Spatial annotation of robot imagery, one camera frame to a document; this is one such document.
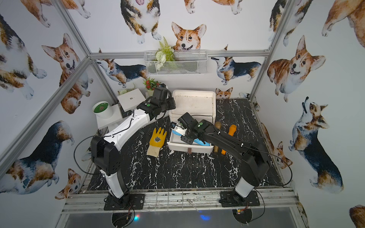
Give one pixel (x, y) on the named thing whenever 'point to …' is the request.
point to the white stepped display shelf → (126, 101)
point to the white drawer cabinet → (201, 104)
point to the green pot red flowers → (150, 85)
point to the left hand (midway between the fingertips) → (177, 101)
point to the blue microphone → (196, 139)
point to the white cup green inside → (102, 109)
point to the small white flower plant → (123, 90)
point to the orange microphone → (232, 129)
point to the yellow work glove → (156, 142)
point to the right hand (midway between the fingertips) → (184, 133)
